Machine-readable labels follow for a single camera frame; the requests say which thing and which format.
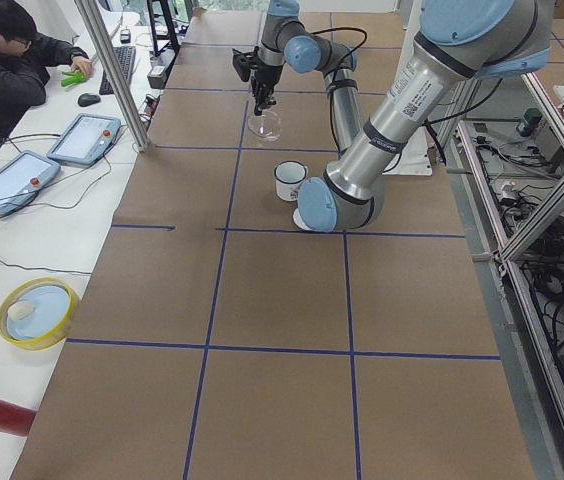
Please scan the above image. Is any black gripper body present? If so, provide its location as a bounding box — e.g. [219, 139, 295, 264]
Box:
[251, 47, 282, 103]

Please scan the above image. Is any clear plastic funnel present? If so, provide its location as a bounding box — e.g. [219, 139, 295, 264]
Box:
[247, 110, 282, 142]

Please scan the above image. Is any white enamel mug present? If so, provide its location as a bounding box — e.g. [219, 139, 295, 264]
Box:
[273, 161, 308, 202]

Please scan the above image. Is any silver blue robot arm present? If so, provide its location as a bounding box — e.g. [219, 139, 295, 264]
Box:
[234, 1, 362, 154]

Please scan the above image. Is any black keyboard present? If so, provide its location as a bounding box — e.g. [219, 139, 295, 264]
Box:
[98, 45, 138, 96]

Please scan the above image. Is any teach pendant far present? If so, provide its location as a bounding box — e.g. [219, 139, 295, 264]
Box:
[46, 113, 121, 167]

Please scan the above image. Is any teach pendant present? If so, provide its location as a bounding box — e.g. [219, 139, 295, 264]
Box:
[0, 150, 60, 216]
[46, 113, 121, 167]

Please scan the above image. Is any black computer mouse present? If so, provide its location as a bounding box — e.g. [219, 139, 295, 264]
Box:
[77, 93, 101, 107]

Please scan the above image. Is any green plastic toy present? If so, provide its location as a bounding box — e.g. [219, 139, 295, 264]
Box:
[60, 70, 88, 88]

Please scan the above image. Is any brown paper table cover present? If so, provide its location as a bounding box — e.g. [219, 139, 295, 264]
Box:
[13, 12, 534, 479]

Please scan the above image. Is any teach pendant near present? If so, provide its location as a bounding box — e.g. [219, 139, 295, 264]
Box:
[0, 150, 60, 216]

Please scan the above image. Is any person in black jacket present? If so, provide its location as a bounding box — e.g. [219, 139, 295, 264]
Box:
[0, 1, 92, 145]

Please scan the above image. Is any yellow tape roll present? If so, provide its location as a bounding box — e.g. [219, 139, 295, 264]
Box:
[0, 277, 81, 351]

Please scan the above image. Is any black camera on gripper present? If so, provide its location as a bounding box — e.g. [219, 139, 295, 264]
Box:
[232, 49, 255, 83]

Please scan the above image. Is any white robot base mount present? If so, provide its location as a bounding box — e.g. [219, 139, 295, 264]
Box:
[383, 127, 433, 176]

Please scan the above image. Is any aluminium frame post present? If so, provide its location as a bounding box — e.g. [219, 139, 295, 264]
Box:
[75, 0, 150, 152]

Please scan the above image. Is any aluminium frame rail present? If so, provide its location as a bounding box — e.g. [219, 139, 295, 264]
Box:
[454, 74, 564, 480]

